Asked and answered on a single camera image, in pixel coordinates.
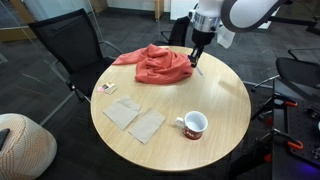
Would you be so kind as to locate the black robot mounting cart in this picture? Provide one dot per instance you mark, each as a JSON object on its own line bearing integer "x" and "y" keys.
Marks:
{"x": 283, "y": 170}

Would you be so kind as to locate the small card packet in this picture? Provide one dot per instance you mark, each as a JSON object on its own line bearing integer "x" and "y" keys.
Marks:
{"x": 108, "y": 87}

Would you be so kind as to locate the black orange bar clamp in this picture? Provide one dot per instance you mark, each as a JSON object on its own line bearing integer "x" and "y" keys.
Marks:
{"x": 275, "y": 100}
{"x": 278, "y": 133}

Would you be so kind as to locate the black perforated breadboard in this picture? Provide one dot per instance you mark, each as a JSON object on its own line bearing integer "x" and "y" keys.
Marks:
{"x": 300, "y": 130}

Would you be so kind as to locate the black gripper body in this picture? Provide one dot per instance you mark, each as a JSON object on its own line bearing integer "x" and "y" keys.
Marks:
{"x": 202, "y": 38}

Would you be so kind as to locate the orange cloth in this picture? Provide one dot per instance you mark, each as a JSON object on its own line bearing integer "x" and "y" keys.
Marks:
{"x": 160, "y": 66}

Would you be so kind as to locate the blue pen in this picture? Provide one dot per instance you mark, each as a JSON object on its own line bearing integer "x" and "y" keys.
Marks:
{"x": 200, "y": 71}

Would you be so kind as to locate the red white mug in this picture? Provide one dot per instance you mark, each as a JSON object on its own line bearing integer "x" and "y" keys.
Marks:
{"x": 193, "y": 131}

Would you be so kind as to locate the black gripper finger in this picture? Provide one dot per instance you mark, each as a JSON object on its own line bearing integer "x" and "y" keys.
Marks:
{"x": 192, "y": 60}
{"x": 199, "y": 55}

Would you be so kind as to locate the light grey wrist camera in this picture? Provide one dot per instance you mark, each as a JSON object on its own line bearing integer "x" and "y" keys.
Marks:
{"x": 226, "y": 37}

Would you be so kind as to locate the black mesh office chair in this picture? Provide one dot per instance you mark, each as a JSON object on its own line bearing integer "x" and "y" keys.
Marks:
{"x": 66, "y": 43}

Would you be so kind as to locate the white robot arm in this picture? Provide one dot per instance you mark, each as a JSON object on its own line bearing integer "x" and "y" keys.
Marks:
{"x": 250, "y": 13}

